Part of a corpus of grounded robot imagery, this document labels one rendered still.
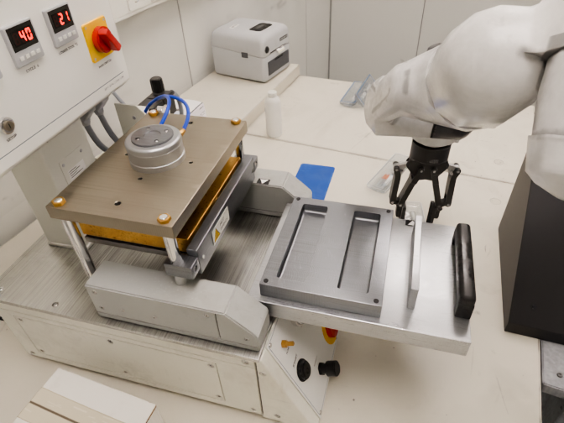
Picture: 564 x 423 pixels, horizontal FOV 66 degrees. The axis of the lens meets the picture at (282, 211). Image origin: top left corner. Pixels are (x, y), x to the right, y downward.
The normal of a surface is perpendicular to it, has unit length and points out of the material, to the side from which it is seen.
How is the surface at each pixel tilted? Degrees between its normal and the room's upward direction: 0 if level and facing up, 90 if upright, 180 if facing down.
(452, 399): 0
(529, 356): 0
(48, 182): 90
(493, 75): 75
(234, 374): 90
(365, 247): 0
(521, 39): 46
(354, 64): 90
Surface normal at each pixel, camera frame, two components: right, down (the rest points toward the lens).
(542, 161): -1.00, 0.00
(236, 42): -0.49, 0.51
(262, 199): -0.27, 0.62
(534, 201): -0.25, -0.14
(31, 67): 0.96, 0.14
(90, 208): -0.04, -0.77
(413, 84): -0.92, -0.05
